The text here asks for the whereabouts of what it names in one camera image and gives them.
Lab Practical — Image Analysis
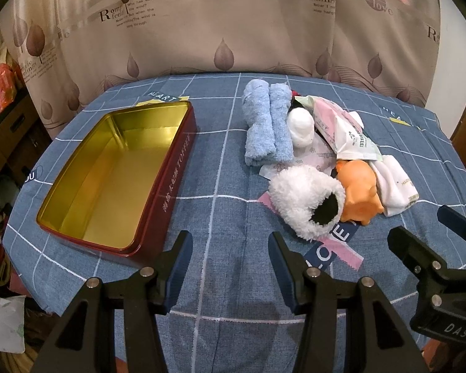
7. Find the white pompom plush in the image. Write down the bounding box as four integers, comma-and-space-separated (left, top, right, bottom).
287, 107, 315, 148

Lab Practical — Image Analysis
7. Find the red and gold tin box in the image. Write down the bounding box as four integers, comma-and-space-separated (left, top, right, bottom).
36, 101, 197, 265

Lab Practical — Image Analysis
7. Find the white knitted sock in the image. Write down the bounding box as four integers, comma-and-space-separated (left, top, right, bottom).
369, 155, 419, 217

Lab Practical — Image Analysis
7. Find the light blue towel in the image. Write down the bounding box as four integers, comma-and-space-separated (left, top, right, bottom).
242, 79, 294, 167

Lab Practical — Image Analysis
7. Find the black patterned cloth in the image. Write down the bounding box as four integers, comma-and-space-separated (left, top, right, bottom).
289, 96, 304, 111

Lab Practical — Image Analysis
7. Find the orange rubber pig toy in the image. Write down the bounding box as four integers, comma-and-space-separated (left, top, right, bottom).
336, 159, 385, 226

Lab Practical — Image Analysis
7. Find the beige leaf print curtain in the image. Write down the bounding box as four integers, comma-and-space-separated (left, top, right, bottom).
0, 0, 440, 133

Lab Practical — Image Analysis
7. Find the blue grid tablecloth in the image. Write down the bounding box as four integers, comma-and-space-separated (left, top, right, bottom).
4, 73, 466, 372

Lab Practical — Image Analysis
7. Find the floral white tissue pack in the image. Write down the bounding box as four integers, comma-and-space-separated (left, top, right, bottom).
259, 133, 336, 180

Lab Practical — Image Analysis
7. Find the white green crumpled bag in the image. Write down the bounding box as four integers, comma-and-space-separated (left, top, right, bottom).
0, 296, 26, 354

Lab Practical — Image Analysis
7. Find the dark wooden cabinet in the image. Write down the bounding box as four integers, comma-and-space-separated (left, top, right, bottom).
0, 85, 52, 203

